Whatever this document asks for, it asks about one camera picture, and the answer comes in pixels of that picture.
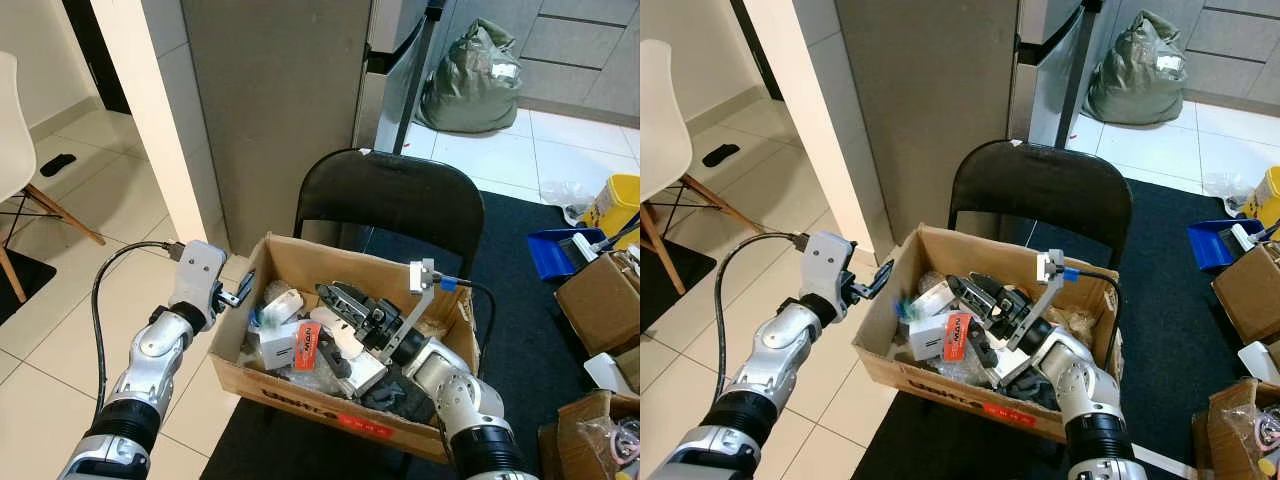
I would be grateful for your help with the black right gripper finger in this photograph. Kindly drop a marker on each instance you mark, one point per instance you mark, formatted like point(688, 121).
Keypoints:
point(336, 362)
point(973, 291)
point(982, 352)
point(343, 302)

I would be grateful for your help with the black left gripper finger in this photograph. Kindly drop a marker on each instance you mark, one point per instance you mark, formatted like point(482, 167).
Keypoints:
point(868, 297)
point(234, 301)
point(246, 284)
point(882, 276)

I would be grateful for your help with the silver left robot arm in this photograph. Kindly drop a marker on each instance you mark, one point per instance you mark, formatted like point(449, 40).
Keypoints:
point(150, 355)
point(775, 350)

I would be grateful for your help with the green rubbish bag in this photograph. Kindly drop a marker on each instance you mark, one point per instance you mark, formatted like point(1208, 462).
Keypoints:
point(465, 95)
point(1130, 90)

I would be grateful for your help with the yellow bin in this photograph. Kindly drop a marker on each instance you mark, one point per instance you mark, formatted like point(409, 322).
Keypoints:
point(615, 205)
point(1268, 195)

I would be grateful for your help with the large cardboard box red label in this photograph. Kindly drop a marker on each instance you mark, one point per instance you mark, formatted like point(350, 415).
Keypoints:
point(930, 385)
point(300, 400)

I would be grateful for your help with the white box orange label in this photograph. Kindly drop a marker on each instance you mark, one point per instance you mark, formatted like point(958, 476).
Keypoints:
point(925, 335)
point(275, 345)

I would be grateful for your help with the black object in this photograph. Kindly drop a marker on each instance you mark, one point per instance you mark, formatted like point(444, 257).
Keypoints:
point(395, 395)
point(1030, 392)

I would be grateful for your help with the black folding chair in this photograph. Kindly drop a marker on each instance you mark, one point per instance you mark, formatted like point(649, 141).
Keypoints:
point(1040, 185)
point(390, 195)

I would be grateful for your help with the dark doormat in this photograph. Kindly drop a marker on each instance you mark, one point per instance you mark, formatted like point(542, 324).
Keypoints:
point(20, 285)
point(675, 280)

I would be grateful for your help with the blue dustpan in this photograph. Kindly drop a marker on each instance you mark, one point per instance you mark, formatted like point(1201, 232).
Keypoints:
point(550, 255)
point(1210, 245)

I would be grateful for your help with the black slipper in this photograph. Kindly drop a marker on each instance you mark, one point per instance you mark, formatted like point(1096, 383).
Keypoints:
point(722, 155)
point(58, 164)

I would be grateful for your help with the plain cardboard box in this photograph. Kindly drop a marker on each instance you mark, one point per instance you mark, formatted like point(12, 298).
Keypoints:
point(600, 305)
point(1250, 295)

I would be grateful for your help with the clear crumpled plastic bag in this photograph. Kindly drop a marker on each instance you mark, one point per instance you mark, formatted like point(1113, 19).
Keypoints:
point(1225, 188)
point(565, 195)

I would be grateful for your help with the open cardboard box with plastic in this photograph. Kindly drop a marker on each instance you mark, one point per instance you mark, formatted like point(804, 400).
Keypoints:
point(1215, 440)
point(570, 445)

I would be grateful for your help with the white flat object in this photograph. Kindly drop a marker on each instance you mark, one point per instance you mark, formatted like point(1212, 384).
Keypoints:
point(1262, 362)
point(605, 372)

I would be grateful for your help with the black pole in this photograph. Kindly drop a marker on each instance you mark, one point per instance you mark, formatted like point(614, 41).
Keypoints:
point(1077, 70)
point(420, 70)

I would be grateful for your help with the white chair wooden legs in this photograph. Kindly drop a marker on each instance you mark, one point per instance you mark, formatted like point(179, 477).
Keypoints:
point(662, 120)
point(12, 130)

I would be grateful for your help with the grey kitchen cabinet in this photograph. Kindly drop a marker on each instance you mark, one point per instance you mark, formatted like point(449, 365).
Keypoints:
point(590, 50)
point(1240, 45)

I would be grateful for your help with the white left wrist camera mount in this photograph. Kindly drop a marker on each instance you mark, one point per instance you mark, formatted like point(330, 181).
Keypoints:
point(828, 262)
point(198, 270)

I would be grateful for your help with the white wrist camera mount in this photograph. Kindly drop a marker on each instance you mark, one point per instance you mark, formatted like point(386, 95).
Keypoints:
point(1050, 265)
point(425, 275)
point(828, 262)
point(198, 270)

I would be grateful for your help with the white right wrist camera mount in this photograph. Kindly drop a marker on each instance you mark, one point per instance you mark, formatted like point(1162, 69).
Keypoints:
point(425, 275)
point(1050, 265)

